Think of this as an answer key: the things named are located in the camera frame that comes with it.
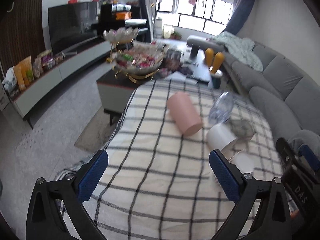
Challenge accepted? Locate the blue left curtain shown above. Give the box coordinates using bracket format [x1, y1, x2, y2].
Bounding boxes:
[138, 0, 152, 42]

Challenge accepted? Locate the yellow rabbit ear stool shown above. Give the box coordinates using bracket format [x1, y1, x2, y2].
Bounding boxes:
[204, 48, 225, 89]

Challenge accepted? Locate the blue curtain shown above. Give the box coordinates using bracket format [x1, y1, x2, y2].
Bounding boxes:
[223, 0, 255, 35]
[138, 0, 152, 42]

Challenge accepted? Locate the snack bags row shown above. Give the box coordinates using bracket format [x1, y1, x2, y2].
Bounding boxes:
[2, 50, 66, 100]

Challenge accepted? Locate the black piano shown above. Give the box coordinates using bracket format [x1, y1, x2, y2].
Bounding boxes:
[91, 3, 149, 42]

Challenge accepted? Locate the grey sofa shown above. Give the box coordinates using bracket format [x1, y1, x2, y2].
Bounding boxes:
[187, 35, 319, 155]

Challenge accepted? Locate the potted plant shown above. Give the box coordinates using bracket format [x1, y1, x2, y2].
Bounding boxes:
[170, 31, 182, 40]

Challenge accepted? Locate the black coffee table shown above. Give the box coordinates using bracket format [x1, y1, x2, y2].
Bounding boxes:
[97, 50, 213, 125]

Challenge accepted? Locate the two tier snack tray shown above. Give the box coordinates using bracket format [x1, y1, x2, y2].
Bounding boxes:
[103, 27, 165, 83]

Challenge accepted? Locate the blue right curtain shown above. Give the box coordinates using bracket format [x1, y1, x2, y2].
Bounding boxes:
[223, 0, 255, 35]

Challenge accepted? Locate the grey transparent cup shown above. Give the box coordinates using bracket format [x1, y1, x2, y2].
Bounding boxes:
[227, 120, 255, 140]

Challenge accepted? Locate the white paper cup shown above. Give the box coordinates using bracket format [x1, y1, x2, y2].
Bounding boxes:
[206, 124, 238, 153]

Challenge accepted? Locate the light green blanket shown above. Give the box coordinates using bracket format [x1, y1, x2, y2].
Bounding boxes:
[210, 31, 263, 72]

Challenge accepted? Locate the black television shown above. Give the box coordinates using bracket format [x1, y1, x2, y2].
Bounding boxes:
[48, 2, 98, 54]

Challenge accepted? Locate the pink cup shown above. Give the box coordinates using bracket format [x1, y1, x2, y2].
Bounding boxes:
[167, 92, 203, 137]

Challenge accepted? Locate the clear plastic cup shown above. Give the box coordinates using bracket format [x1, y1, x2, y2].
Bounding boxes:
[208, 92, 234, 126]

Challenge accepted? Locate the grey tv cabinet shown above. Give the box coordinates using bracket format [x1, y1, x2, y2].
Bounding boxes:
[12, 41, 111, 122]

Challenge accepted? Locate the checkered tablecloth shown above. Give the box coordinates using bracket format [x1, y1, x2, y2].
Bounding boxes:
[55, 78, 298, 240]

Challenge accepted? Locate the clear snack jar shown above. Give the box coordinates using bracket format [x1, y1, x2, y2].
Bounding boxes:
[165, 49, 181, 71]

